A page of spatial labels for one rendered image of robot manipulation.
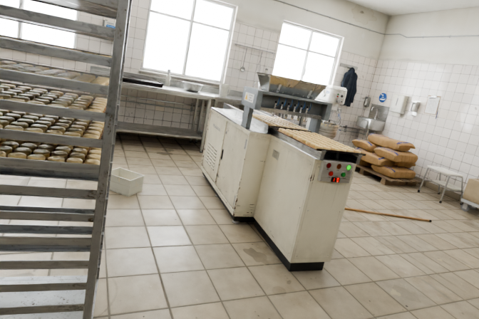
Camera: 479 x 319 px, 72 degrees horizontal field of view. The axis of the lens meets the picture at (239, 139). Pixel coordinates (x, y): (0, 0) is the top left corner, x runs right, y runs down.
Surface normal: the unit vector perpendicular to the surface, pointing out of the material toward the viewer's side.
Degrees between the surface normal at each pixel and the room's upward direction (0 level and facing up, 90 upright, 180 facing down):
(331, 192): 90
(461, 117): 90
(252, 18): 90
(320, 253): 90
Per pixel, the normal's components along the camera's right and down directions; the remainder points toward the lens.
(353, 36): 0.40, 0.25
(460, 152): -0.90, -0.09
